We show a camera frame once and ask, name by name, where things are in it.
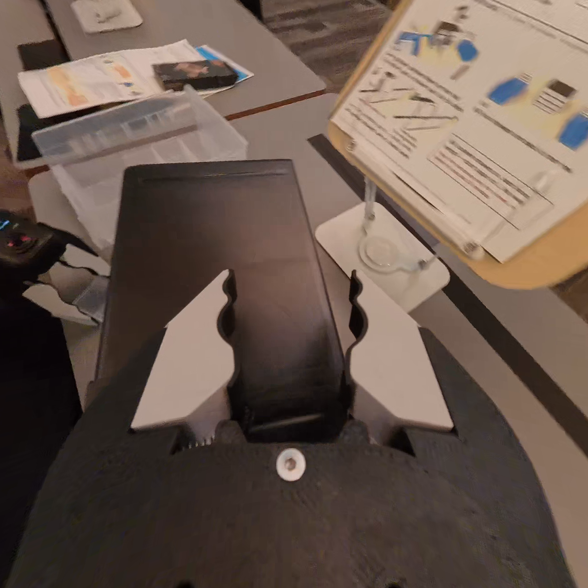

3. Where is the black flat device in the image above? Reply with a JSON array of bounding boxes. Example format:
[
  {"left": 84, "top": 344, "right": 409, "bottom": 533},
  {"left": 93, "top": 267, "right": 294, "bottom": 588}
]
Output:
[{"left": 16, "top": 103, "right": 51, "bottom": 161}]

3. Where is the person's black clothing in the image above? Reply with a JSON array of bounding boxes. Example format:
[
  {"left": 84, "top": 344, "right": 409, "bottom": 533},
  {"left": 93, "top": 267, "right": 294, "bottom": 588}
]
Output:
[{"left": 0, "top": 276, "right": 83, "bottom": 575}]

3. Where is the black model kit box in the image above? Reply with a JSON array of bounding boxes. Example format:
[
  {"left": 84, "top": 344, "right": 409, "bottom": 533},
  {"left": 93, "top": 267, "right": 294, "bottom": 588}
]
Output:
[{"left": 153, "top": 60, "right": 239, "bottom": 92}]

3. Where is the blue printed paper sheet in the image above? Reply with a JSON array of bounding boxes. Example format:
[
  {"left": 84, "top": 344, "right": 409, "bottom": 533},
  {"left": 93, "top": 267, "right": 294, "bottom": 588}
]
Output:
[{"left": 195, "top": 44, "right": 254, "bottom": 95}]

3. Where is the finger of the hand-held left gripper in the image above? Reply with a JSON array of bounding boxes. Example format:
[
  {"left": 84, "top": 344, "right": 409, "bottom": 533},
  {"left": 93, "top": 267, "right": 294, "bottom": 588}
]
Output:
[{"left": 71, "top": 275, "right": 110, "bottom": 324}]

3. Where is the large clear storage box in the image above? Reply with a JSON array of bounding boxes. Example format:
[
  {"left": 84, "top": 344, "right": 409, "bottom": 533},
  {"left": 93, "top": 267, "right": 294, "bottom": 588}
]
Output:
[{"left": 16, "top": 85, "right": 249, "bottom": 258}]

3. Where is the white flat pad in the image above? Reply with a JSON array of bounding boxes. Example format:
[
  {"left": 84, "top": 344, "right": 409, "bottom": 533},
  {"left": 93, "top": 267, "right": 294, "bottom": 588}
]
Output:
[{"left": 71, "top": 0, "right": 143, "bottom": 34}]

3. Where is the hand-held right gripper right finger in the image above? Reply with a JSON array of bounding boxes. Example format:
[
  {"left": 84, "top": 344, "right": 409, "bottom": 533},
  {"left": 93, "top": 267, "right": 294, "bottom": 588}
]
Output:
[{"left": 345, "top": 270, "right": 455, "bottom": 445}]

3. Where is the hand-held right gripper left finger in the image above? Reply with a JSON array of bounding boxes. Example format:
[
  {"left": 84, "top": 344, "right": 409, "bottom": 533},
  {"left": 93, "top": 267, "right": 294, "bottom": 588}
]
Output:
[{"left": 130, "top": 269, "right": 240, "bottom": 443}]

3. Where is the wooden document stand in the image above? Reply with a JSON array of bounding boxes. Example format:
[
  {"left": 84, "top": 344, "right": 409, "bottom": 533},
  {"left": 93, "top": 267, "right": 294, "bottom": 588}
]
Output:
[{"left": 316, "top": 0, "right": 588, "bottom": 314}]

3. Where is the black drawer cabinet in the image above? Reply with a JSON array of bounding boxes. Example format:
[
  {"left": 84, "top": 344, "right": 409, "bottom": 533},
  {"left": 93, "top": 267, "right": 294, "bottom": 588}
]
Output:
[{"left": 94, "top": 158, "right": 354, "bottom": 444}]

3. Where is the large clipped instruction sheet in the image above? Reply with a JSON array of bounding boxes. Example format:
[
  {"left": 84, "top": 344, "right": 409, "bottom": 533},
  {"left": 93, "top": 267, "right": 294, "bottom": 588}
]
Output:
[{"left": 331, "top": 0, "right": 588, "bottom": 265}]

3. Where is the printed instruction sheet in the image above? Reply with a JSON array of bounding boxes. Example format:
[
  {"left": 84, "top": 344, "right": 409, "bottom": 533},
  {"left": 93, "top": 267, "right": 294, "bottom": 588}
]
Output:
[{"left": 18, "top": 39, "right": 205, "bottom": 119}]

